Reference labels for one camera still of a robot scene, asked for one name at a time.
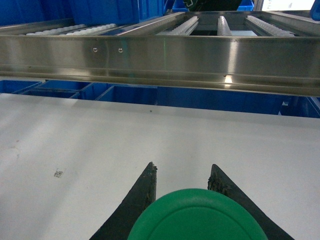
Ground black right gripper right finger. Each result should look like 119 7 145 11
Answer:
207 164 293 240

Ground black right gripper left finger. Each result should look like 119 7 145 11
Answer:
91 162 158 240

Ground green mushroom push button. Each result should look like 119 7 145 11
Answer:
128 188 267 240

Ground large blue crate upper shelf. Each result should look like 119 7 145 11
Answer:
70 0 165 25

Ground small printed marker sticker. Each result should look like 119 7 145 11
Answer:
53 168 65 178

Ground large blue bin right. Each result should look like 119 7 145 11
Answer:
97 85 286 115

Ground stainless steel shelf rail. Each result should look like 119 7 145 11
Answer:
0 11 320 96

